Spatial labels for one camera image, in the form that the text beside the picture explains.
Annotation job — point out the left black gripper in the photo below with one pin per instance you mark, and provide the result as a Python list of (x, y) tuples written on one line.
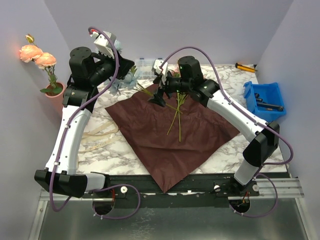
[(124, 65)]

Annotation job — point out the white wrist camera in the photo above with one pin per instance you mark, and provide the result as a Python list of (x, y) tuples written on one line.
[(160, 70), (102, 44)]

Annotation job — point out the beige printed ribbon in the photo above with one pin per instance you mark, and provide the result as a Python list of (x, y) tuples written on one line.
[(98, 138)]

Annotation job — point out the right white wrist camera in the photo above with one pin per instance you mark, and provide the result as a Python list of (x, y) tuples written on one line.
[(160, 70)]

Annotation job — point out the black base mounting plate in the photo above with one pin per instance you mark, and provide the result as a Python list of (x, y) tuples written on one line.
[(178, 201)]

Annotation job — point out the blue plastic bin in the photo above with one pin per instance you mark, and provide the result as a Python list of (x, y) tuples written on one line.
[(270, 93)]

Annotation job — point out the black tool in bin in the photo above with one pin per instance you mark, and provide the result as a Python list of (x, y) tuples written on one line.
[(262, 104)]

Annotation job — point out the pink cylindrical vase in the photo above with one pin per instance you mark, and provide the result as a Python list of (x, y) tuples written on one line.
[(56, 100)]

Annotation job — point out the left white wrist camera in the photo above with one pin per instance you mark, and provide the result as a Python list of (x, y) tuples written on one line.
[(102, 44)]

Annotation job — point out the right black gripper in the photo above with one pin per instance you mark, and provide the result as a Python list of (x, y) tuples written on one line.
[(167, 86)]

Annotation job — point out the aluminium extrusion rail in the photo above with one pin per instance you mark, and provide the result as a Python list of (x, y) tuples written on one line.
[(280, 191)]

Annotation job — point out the blue flower stem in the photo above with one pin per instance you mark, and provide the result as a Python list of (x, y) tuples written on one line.
[(129, 82)]

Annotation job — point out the yellow black utility knife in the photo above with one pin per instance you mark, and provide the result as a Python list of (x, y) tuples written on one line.
[(245, 68)]

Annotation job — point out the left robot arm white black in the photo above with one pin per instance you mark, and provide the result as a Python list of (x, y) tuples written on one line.
[(88, 71)]

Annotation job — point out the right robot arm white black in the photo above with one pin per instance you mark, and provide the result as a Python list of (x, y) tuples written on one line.
[(261, 135)]

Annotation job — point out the clear plastic organizer box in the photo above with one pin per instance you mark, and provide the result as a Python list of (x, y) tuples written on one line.
[(144, 68)]

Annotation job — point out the pink bud flower stem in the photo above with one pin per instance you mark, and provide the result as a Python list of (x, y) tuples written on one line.
[(185, 95)]

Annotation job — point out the peach rose flower stem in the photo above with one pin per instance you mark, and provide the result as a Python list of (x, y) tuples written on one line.
[(44, 61)]

